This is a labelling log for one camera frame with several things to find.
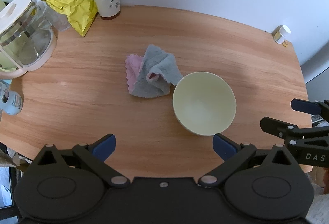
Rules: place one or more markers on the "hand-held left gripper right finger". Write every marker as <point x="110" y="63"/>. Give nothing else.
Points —
<point x="223" y="147"/>

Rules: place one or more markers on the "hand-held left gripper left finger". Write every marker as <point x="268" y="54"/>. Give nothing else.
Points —
<point x="104" y="147"/>

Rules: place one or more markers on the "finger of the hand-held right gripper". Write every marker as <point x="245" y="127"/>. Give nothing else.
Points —
<point x="303" y="105"/>
<point x="275" y="125"/>

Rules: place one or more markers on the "pale green bowl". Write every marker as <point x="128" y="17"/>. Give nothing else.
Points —
<point x="203" y="103"/>

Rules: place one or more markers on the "small yellow packet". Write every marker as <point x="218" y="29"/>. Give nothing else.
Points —
<point x="285" y="44"/>

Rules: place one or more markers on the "small white jar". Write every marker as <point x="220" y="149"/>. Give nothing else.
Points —
<point x="282" y="31"/>

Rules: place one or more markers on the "crumpled white bag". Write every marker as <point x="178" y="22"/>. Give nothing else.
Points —
<point x="19" y="158"/>

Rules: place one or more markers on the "small white printed bottle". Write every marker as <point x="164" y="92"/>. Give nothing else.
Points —
<point x="11" y="100"/>

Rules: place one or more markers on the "glass kettle with white lid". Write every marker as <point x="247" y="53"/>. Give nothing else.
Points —
<point x="25" y="41"/>

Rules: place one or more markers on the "crumpled yellow bag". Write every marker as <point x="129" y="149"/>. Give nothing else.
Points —
<point x="72" y="5"/>

